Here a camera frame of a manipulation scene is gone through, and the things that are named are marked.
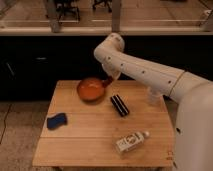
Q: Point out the white ceramic cup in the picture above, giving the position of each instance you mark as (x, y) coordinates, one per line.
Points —
(153, 96)

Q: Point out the orange bowl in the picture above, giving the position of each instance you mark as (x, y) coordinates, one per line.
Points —
(90, 89)

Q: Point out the white labelled bottle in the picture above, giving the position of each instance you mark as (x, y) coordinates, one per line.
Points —
(131, 141)

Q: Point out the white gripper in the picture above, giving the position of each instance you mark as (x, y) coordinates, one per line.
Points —
(110, 71)

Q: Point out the wooden table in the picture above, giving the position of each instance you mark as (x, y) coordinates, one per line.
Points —
(88, 140)

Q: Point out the red pepper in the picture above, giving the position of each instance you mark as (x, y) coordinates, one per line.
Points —
(107, 82)

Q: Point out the blue sponge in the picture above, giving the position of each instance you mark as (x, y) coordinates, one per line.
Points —
(56, 121)

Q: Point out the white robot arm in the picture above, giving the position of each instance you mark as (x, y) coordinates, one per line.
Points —
(193, 147)

